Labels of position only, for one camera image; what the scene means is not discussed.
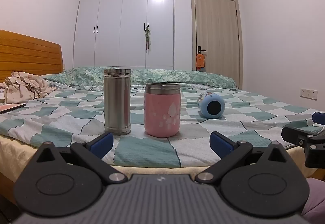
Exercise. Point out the crumpled floral clothes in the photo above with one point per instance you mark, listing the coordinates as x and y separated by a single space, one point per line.
24 86

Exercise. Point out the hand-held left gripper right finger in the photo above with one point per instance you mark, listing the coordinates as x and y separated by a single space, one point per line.
220 144

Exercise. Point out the wooden door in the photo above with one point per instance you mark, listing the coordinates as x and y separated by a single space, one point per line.
218 36

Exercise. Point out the cream mattress pad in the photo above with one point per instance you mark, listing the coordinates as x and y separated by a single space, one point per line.
15 152

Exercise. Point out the flat pink book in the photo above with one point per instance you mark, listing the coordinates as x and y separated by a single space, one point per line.
10 108

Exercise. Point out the blue cup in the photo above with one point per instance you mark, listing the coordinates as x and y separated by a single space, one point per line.
212 105

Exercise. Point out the white wall socket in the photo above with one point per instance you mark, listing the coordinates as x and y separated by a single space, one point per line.
308 94

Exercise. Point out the pink cup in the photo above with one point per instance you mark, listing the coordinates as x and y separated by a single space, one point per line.
162 114

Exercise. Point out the green hanging ornament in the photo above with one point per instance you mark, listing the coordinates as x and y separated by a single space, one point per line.
147 36

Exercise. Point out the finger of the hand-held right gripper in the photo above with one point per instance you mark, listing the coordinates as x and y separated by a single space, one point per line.
319 117
294 134

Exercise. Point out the white wardrobe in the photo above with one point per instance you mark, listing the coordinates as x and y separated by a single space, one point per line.
114 28

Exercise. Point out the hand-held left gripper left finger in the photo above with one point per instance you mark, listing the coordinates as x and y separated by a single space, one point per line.
102 144

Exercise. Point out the stainless steel cup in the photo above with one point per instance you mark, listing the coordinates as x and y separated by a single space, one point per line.
117 104

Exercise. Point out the person's pink clothing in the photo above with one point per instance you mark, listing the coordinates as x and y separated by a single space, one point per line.
316 201

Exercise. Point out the wooden headboard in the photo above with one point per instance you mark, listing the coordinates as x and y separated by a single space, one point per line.
28 58

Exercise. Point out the green patterned quilt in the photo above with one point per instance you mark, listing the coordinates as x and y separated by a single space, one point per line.
177 76

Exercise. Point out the checked green bed sheet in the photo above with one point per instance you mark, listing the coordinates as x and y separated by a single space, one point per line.
63 117

